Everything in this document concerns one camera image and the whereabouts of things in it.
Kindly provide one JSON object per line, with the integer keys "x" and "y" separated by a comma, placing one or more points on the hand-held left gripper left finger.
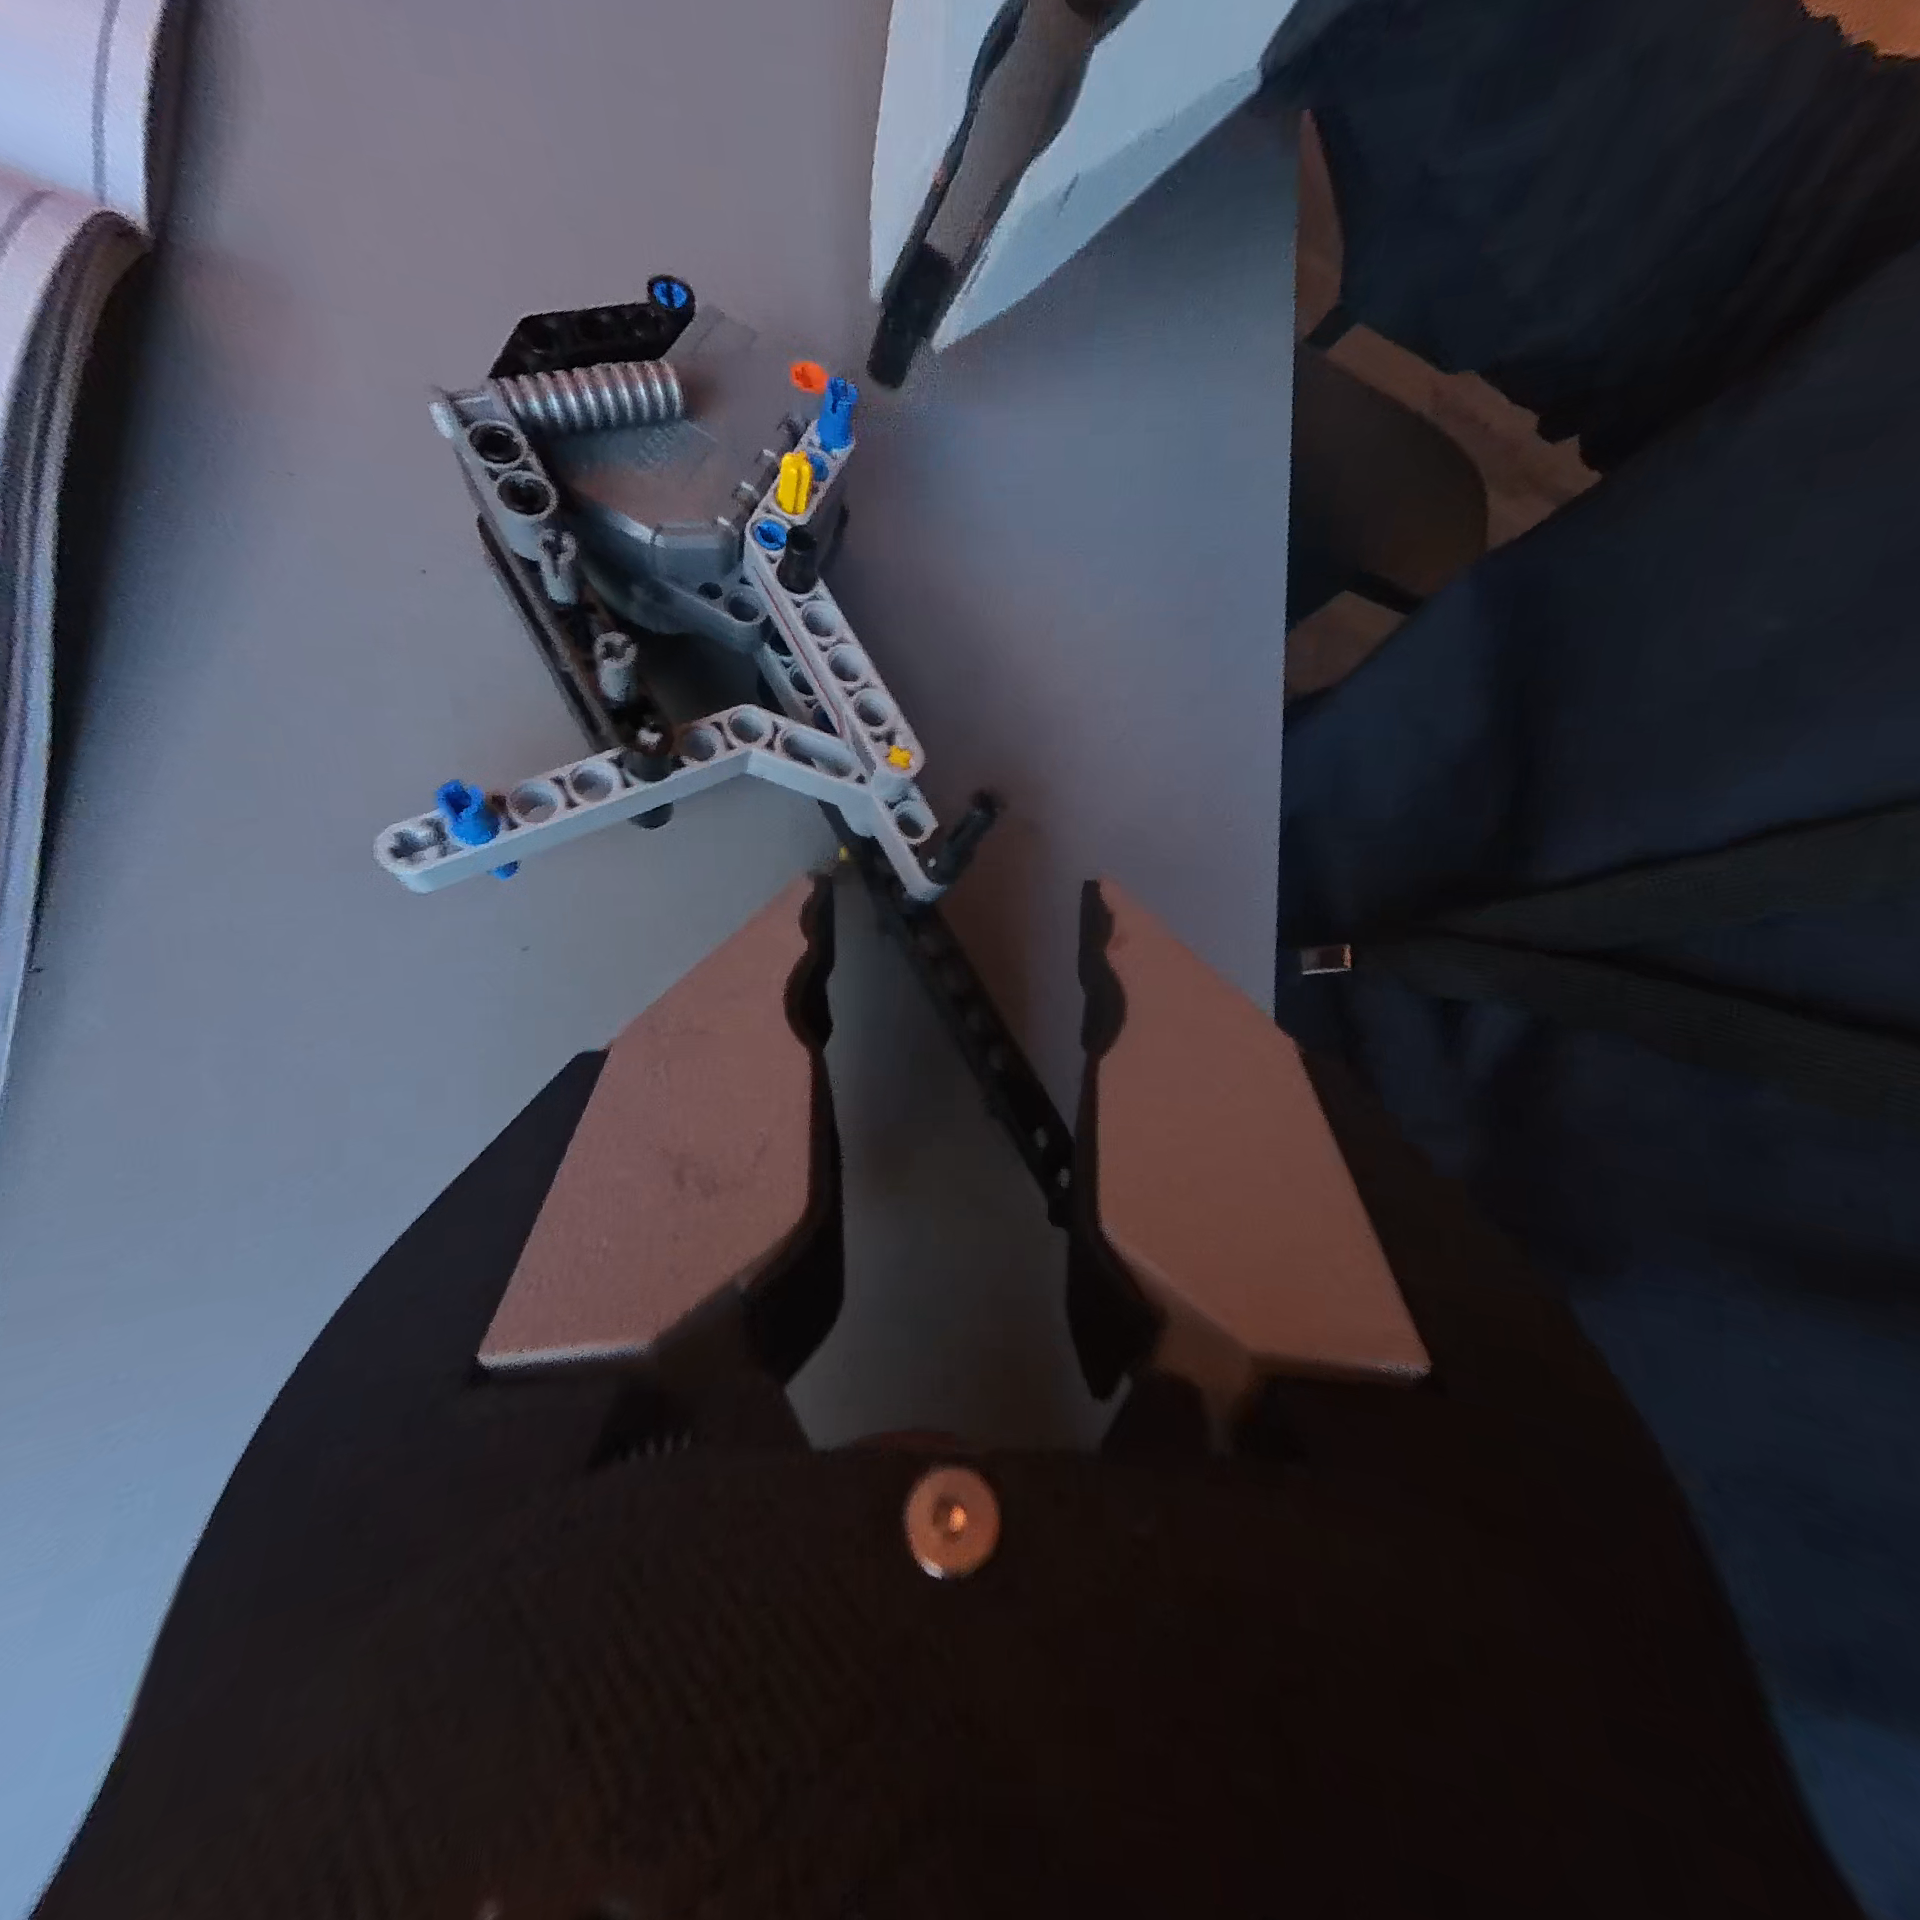
{"x": 660, "y": 1156}

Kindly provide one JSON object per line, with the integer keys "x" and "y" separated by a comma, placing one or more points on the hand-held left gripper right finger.
{"x": 1237, "y": 1170}

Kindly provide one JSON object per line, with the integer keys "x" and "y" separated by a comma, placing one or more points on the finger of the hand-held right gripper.
{"x": 923, "y": 150}
{"x": 1095, "y": 165}

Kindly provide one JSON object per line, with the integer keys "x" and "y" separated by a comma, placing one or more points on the grey and black lego assembly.
{"x": 839, "y": 661}

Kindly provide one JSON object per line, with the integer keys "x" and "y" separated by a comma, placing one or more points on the lego instruction booklet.
{"x": 58, "y": 91}

